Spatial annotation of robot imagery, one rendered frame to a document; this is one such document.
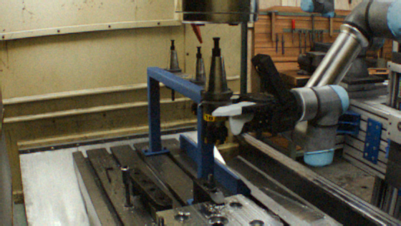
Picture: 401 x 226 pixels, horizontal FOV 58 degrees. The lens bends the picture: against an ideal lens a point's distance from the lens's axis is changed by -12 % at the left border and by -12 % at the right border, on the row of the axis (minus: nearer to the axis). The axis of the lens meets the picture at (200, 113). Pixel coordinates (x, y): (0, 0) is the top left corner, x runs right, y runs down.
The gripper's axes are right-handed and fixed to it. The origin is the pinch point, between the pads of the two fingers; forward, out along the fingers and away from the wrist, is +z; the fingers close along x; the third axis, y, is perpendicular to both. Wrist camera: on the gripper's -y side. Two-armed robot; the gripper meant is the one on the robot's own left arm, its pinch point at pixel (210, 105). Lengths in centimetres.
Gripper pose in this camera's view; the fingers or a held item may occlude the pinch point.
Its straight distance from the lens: 79.4
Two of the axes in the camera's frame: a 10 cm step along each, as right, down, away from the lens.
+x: -4.2, -2.5, 8.7
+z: -9.1, 1.1, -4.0
